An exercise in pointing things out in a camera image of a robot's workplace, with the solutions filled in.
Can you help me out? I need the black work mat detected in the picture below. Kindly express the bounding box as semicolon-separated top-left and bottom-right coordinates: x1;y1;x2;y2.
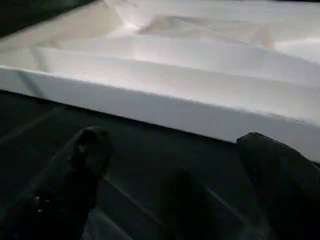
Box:
0;0;320;240

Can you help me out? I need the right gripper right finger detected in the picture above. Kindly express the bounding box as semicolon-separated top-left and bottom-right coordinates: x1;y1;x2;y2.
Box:
235;131;320;240

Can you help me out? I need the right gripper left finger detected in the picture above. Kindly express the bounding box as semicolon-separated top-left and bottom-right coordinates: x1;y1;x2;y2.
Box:
0;126;115;240

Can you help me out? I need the white plastic table top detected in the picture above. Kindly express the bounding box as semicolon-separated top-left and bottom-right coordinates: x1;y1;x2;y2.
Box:
0;0;320;164

